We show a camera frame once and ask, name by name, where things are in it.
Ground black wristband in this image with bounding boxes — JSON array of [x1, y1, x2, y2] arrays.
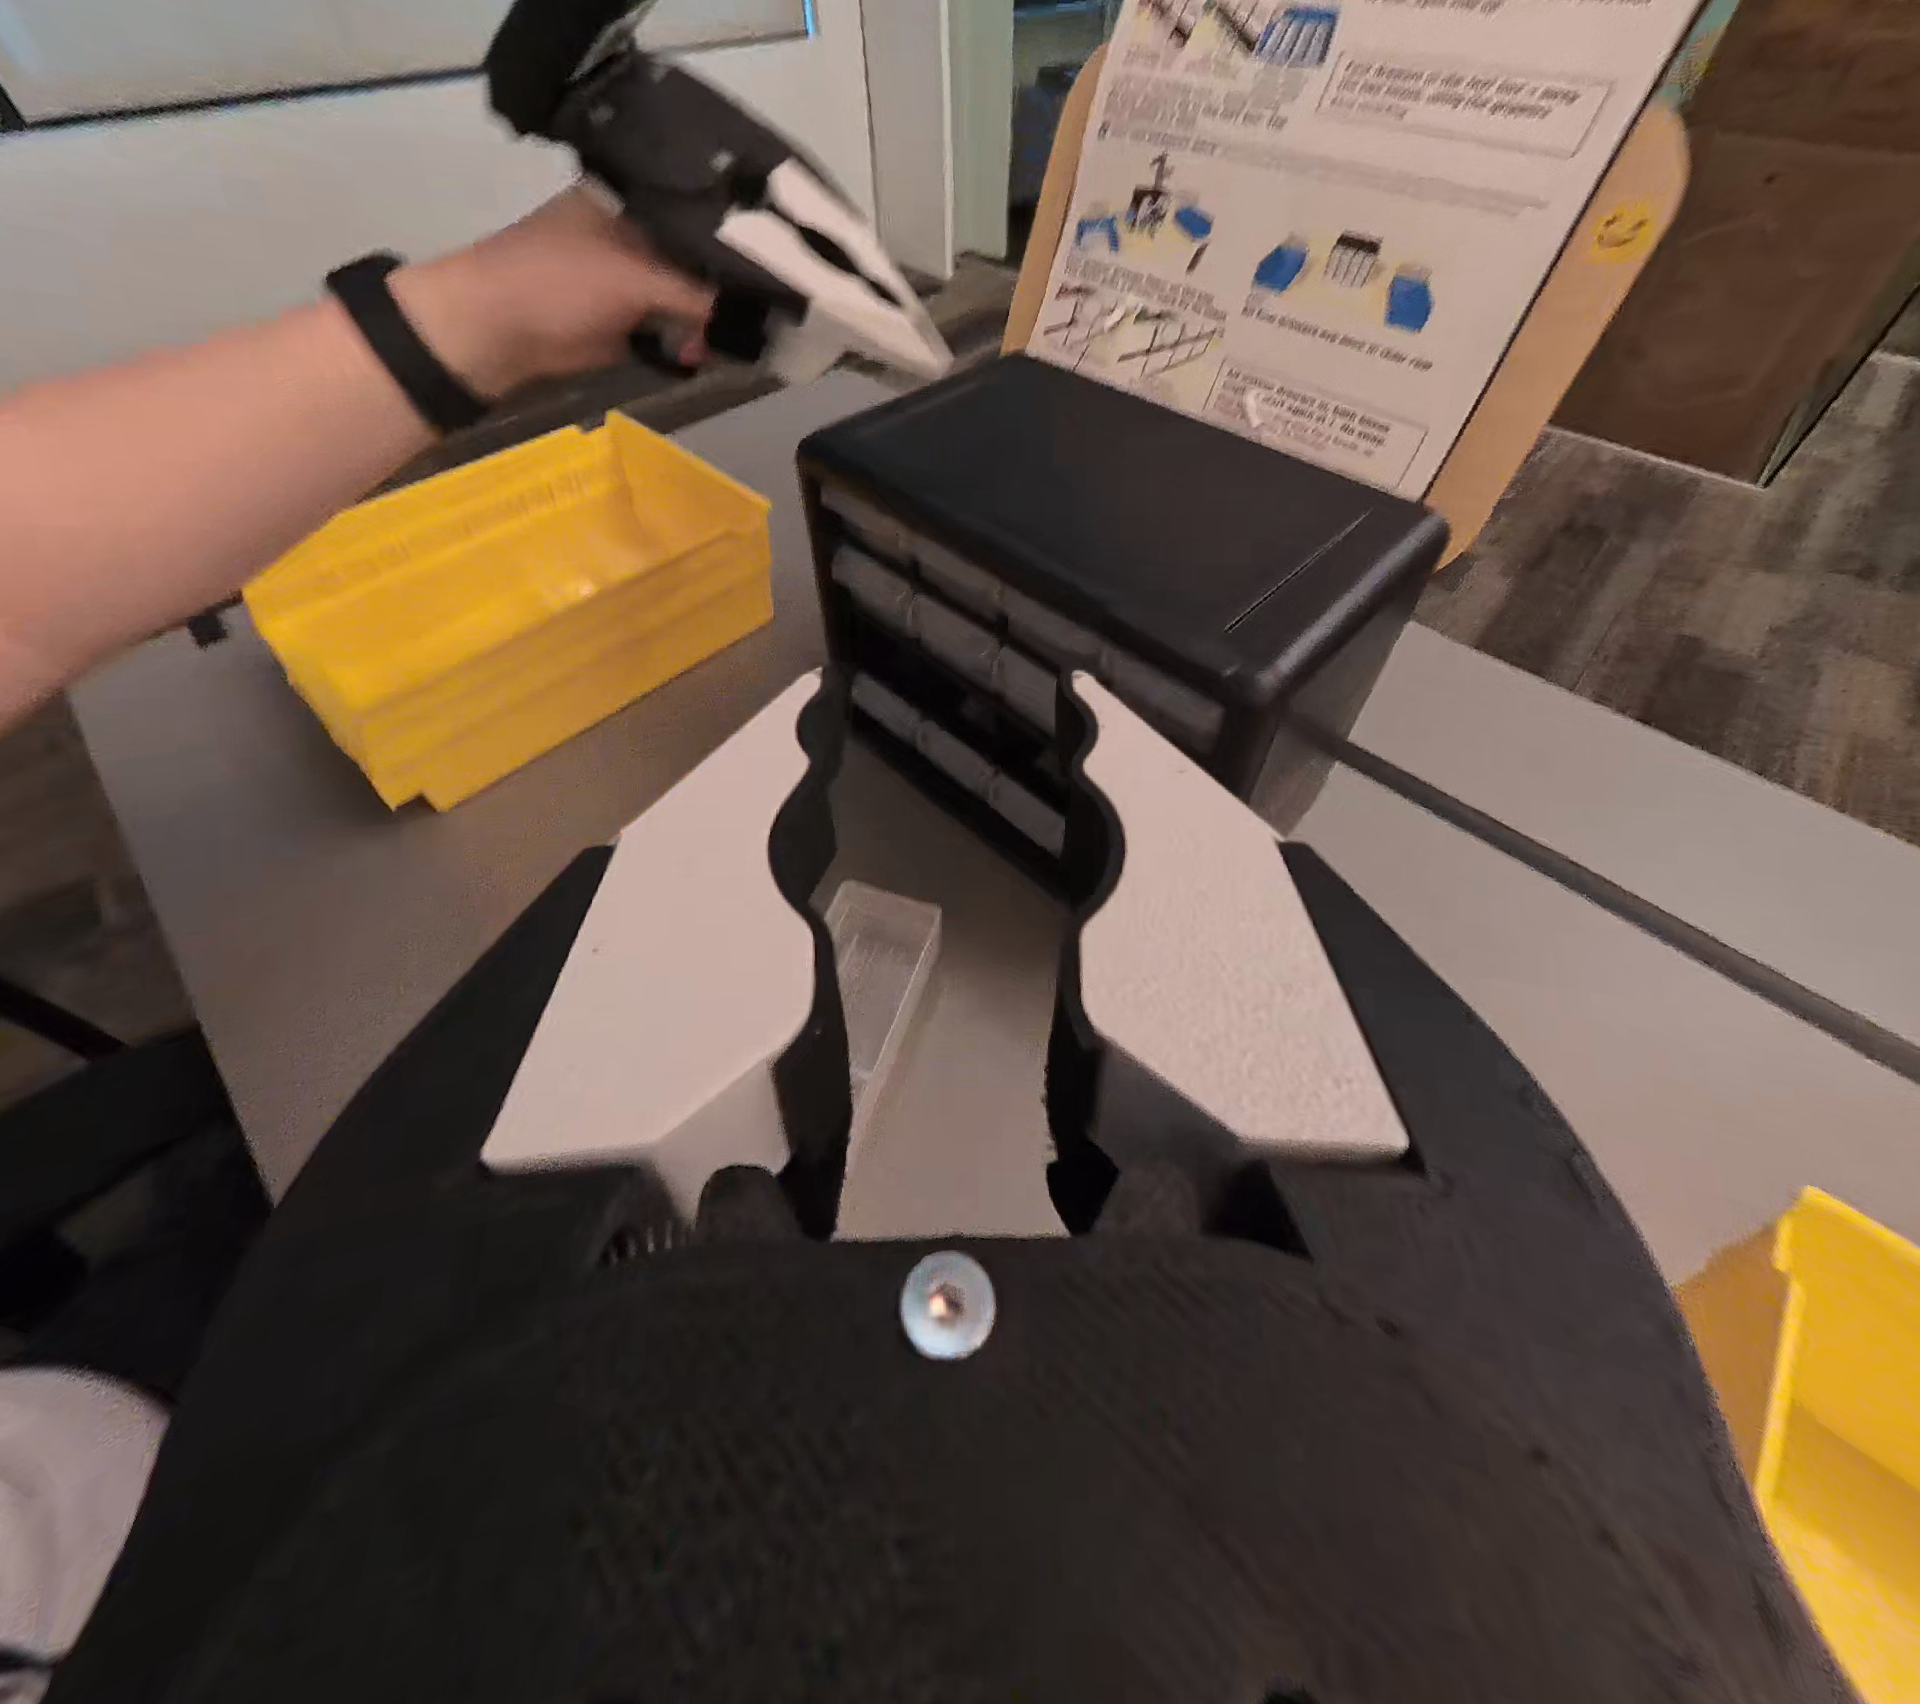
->
[[324, 253, 492, 435]]

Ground person's leg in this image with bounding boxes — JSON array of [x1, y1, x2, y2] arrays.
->
[[0, 1370, 171, 1704]]

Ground black drawer cabinet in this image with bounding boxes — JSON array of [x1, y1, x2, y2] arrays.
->
[[794, 351, 1451, 904]]

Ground black office chair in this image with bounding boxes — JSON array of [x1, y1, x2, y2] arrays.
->
[[0, 977, 276, 1414]]

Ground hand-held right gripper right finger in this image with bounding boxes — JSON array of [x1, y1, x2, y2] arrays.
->
[[1045, 668, 1425, 1238]]

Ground set of clear cabinet drawers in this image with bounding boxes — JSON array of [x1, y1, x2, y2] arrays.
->
[[823, 481, 1225, 859]]

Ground yellow plastic bin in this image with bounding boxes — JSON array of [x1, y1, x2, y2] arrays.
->
[[1673, 1187, 1920, 1704], [241, 410, 777, 815]]

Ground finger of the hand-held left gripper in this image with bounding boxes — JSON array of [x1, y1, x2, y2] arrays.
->
[[717, 217, 957, 391], [754, 158, 912, 307]]

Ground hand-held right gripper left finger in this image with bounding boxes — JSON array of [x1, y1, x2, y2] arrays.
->
[[480, 668, 858, 1238]]

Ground person's left forearm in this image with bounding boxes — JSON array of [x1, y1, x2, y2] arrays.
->
[[0, 295, 439, 725]]

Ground clear plastic drawer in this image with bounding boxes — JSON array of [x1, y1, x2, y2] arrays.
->
[[810, 878, 944, 1137]]

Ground white instruction poster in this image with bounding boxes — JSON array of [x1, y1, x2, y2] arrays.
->
[[1034, 0, 1840, 499]]

